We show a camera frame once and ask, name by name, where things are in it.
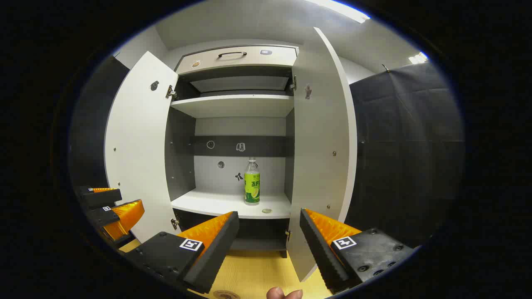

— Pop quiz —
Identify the white and grey cabinet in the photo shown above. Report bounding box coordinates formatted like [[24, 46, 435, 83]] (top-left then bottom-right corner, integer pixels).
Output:
[[165, 44, 298, 259]]

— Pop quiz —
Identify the long ceiling light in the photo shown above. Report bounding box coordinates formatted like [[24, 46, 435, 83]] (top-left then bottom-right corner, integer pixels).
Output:
[[305, 0, 371, 24]]

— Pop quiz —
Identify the beige cabinet drawer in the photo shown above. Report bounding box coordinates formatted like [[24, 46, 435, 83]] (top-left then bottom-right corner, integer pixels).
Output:
[[175, 45, 298, 75]]

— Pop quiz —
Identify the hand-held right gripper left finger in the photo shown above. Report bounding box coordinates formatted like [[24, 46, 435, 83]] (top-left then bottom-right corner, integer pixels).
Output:
[[124, 211, 240, 294]]

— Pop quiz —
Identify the white cabinet door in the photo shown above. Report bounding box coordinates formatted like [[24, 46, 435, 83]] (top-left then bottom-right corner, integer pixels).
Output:
[[286, 27, 358, 283], [104, 51, 179, 243]]

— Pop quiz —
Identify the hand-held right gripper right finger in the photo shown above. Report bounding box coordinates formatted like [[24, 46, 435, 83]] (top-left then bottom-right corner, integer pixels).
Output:
[[299, 208, 416, 293]]

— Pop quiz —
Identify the black backdrop cloth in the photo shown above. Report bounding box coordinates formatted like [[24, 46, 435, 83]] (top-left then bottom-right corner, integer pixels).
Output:
[[344, 61, 465, 250]]

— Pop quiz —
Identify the green label bottle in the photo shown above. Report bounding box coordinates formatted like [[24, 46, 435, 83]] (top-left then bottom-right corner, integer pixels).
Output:
[[244, 157, 261, 206]]

